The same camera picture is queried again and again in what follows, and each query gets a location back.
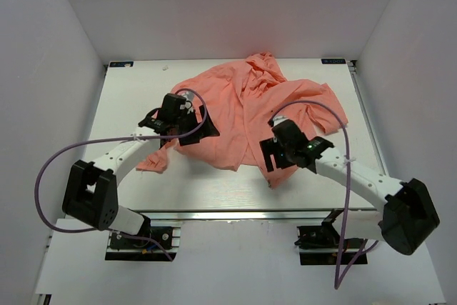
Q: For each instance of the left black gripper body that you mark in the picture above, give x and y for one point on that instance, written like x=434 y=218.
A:
x=184 y=123

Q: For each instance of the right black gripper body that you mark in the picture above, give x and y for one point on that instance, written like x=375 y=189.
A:
x=285 y=153

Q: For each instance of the salmon pink jacket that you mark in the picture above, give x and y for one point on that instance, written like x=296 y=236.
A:
x=241 y=97

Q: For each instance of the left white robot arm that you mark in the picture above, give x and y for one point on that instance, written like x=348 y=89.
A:
x=92 y=189

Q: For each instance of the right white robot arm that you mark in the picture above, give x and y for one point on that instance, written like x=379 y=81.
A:
x=403 y=216

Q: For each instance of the left blue corner label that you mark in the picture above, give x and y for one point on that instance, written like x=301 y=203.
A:
x=121 y=64

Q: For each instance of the blue corner label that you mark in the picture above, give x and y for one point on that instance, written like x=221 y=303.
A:
x=121 y=64
x=332 y=61

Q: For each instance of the right blue corner label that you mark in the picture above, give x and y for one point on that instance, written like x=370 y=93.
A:
x=332 y=61

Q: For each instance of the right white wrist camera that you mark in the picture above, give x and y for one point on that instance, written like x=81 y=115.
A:
x=277 y=120

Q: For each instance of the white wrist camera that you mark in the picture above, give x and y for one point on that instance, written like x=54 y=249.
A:
x=277 y=120
x=189 y=97

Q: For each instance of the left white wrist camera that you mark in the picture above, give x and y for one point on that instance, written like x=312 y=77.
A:
x=189 y=97

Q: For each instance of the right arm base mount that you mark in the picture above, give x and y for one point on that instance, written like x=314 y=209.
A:
x=318 y=244

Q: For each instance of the front aluminium rail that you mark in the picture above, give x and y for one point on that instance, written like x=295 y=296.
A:
x=244 y=214

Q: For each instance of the aluminium rail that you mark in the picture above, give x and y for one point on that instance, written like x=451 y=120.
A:
x=363 y=102
x=244 y=214

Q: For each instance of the right aluminium rail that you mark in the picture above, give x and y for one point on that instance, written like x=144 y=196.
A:
x=363 y=102

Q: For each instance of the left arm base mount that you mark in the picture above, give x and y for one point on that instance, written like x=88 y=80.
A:
x=159 y=242

